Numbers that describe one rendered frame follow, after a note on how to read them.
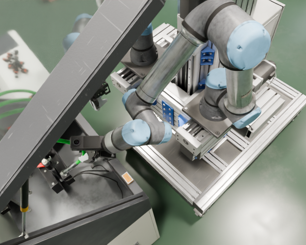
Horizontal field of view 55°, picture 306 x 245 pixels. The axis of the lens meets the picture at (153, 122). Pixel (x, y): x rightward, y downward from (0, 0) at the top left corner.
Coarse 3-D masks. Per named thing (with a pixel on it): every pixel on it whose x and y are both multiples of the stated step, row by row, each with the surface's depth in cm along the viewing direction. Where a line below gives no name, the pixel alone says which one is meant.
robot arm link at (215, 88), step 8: (216, 72) 118; (224, 72) 118; (208, 80) 117; (216, 80) 116; (224, 80) 115; (208, 88) 119; (216, 88) 115; (224, 88) 115; (208, 96) 123; (216, 96) 117; (216, 104) 120
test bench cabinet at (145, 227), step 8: (144, 216) 140; (152, 216) 149; (136, 224) 140; (144, 224) 150; (152, 224) 161; (128, 232) 141; (136, 232) 151; (144, 232) 162; (152, 232) 174; (112, 240) 133; (120, 240) 141; (128, 240) 151; (136, 240) 162; (144, 240) 175; (152, 240) 190
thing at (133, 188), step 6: (78, 114) 151; (78, 120) 149; (84, 120) 149; (84, 126) 147; (90, 126) 147; (84, 132) 154; (90, 132) 145; (108, 162) 136; (114, 162) 135; (114, 168) 134; (120, 168) 133; (120, 174) 132; (120, 180) 143; (126, 186) 135; (132, 186) 128; (138, 186) 128; (132, 192) 127; (138, 192) 127
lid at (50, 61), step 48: (0, 0) 71; (48, 0) 63; (96, 0) 56; (144, 0) 48; (0, 48) 68; (48, 48) 60; (96, 48) 52; (0, 96) 64; (48, 96) 55; (0, 144) 59; (48, 144) 56; (0, 192) 57
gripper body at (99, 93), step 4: (104, 84) 109; (100, 88) 107; (104, 88) 111; (108, 88) 110; (96, 92) 107; (100, 92) 110; (104, 92) 110; (108, 92) 111; (96, 96) 108; (92, 100) 108
